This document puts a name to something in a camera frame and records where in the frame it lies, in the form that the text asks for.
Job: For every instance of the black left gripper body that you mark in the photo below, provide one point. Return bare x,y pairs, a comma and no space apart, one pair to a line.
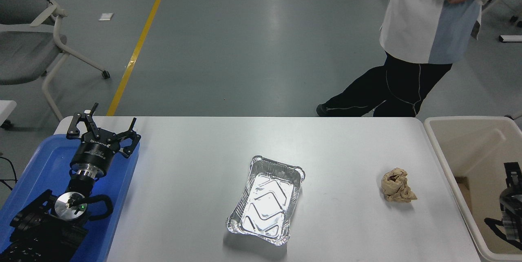
93,154

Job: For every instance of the rectangular foil tray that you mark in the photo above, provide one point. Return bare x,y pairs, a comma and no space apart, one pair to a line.
265,200

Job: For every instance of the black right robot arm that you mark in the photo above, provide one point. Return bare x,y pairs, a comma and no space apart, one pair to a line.
512,213

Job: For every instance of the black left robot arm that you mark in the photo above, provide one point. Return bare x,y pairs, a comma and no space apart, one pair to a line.
40,233

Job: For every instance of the blue plastic tray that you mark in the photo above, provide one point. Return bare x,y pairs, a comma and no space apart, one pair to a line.
45,164

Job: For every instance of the grey office chair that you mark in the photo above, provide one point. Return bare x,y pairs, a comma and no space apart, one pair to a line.
24,49

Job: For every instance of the crumpled tan paper ball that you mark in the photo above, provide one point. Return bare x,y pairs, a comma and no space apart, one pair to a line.
397,186

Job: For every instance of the person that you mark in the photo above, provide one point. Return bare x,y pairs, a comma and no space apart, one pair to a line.
416,17

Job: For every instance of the large pale plastic bin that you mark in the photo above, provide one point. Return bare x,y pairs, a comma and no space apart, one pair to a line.
456,147

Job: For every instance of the white bar on floor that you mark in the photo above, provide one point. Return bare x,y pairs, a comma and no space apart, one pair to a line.
512,38

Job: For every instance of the white-legged wheeled chair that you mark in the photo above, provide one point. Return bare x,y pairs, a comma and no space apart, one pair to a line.
516,19

